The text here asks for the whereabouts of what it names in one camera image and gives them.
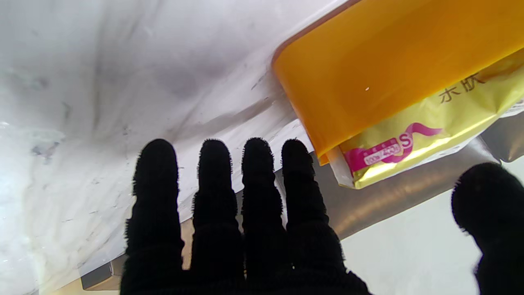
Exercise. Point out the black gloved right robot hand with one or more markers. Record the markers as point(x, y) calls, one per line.
point(262, 246)

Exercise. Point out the orange tissue box cover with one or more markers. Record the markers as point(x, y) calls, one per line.
point(389, 61)

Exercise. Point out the brown leather sofa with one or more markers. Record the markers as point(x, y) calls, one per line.
point(389, 200)

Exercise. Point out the white fabric backdrop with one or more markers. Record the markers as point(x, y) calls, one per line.
point(409, 254)

